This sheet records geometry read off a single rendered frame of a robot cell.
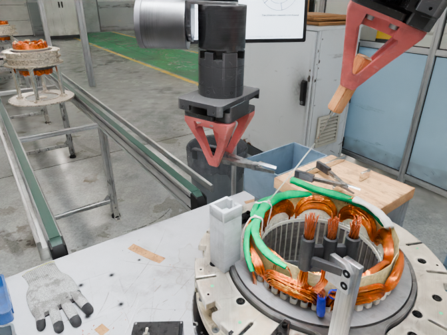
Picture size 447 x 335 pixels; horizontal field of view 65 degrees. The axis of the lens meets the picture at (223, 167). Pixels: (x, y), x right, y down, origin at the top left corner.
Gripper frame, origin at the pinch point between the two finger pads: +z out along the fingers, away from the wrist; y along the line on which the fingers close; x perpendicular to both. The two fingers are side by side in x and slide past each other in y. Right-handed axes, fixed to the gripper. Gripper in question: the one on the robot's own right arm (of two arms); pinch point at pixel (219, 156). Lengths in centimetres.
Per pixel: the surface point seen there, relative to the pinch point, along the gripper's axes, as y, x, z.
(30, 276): 8, -48, 43
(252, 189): -25.8, -7.0, 20.5
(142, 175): -151, -173, 126
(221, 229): 9.5, 6.4, 3.9
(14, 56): -76, -189, 18
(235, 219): 8.0, 7.4, 3.0
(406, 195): -29.8, 23.7, 13.5
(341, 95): 1.8, 15.5, -11.8
